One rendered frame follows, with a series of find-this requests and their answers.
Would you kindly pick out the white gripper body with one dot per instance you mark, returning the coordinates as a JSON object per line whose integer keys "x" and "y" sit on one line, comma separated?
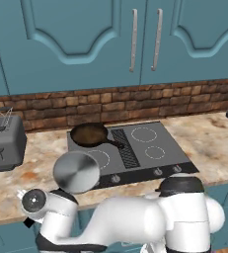
{"x": 19, "y": 194}

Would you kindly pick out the silver steel pan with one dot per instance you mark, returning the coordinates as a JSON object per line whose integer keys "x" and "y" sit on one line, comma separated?
{"x": 76, "y": 171}

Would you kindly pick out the teal arched cupboard door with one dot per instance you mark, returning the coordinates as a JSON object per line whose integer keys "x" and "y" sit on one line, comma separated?
{"x": 69, "y": 29}
{"x": 201, "y": 29}

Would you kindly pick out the black cast iron pan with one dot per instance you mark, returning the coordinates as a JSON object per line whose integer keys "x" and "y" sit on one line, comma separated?
{"x": 87, "y": 135}

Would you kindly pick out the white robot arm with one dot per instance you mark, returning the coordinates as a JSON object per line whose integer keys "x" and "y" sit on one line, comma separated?
{"x": 135, "y": 217}

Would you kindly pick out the dark grey hob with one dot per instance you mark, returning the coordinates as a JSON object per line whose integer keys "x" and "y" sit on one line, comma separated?
{"x": 166, "y": 136}

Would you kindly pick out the grey hob knob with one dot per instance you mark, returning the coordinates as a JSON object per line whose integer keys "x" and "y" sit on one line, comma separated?
{"x": 115, "y": 179}
{"x": 157, "y": 171}
{"x": 177, "y": 168}

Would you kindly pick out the grey toaster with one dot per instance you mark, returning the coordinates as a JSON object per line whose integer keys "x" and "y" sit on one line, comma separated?
{"x": 5, "y": 145}

